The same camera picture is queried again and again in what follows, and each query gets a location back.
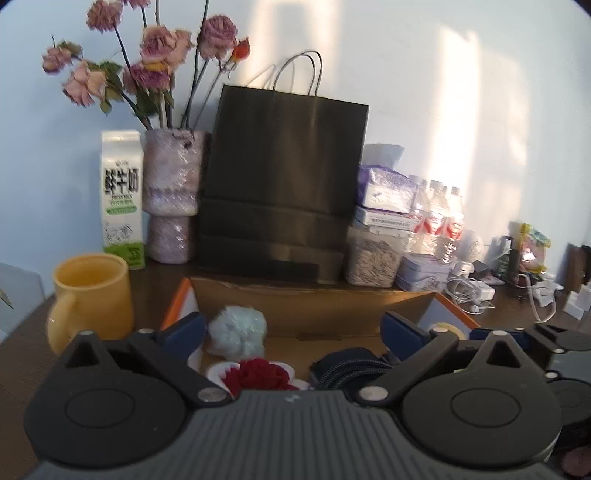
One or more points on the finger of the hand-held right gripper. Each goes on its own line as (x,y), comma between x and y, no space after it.
(540,339)

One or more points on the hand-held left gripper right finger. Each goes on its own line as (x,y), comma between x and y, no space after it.
(404,339)

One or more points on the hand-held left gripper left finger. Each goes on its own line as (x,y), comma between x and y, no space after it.
(184,334)

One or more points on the pale green bag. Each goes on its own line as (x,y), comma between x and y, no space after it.
(238,330)

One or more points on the red cardboard box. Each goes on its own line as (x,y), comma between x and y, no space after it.
(323,307)

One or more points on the person's right hand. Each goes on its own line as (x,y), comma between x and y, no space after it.
(577,463)

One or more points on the white charging dock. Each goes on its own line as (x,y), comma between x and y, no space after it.
(579,302)

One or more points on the dark zipper pouch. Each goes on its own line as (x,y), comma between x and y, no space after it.
(348,367)

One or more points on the printed metal tin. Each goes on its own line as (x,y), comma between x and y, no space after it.
(422,272)

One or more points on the white charger brick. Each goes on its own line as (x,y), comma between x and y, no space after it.
(481,290)

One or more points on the dark small bottle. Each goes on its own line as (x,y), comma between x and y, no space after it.
(508,263)

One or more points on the brown board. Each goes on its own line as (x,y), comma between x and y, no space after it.
(581,265)

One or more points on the red white knitted flower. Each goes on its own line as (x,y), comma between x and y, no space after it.
(258,376)

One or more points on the clear seed container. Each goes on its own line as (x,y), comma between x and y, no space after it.
(374,256)

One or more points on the black power adapter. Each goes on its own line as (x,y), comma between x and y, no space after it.
(482,268)

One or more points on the yellow pink snack packet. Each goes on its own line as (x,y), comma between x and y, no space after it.
(534,247)

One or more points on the yellow ceramic mug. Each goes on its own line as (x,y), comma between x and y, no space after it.
(92,295)

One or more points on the white flat box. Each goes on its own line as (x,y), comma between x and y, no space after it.
(383,218)

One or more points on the pack of water bottles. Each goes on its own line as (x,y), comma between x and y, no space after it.
(438,217)

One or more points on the purple textured vase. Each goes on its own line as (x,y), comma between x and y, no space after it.
(173,194)

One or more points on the white green milk carton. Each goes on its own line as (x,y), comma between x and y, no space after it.
(122,198)

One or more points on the purple tissue pack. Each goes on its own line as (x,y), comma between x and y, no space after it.
(385,187)

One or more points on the black paper bag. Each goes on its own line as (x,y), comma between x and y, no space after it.
(281,184)

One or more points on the dried pink rose bouquet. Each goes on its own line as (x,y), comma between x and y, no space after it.
(152,50)

